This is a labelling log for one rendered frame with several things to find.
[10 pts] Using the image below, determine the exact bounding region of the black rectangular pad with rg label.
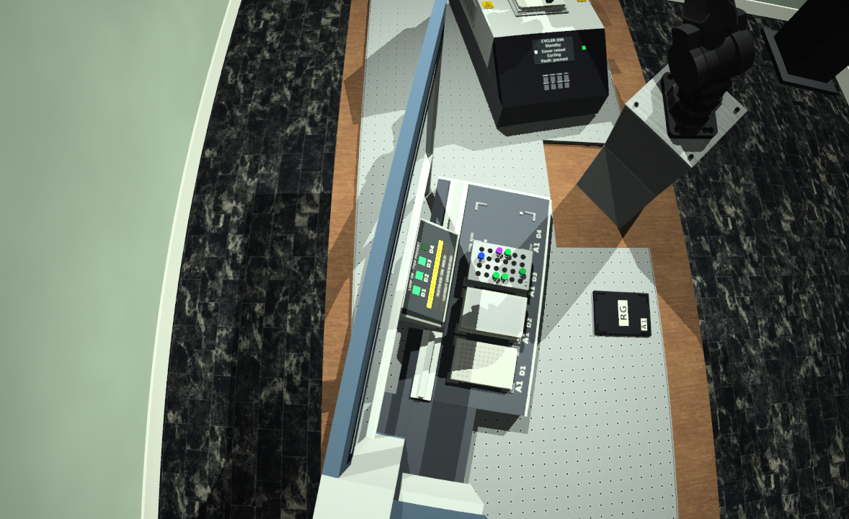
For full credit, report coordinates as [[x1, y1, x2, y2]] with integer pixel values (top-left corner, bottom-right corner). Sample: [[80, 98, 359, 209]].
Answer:
[[593, 290, 652, 336]]

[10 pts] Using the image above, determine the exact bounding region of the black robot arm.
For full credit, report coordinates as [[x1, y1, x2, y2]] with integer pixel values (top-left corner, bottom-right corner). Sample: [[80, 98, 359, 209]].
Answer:
[[660, 0, 755, 139]]

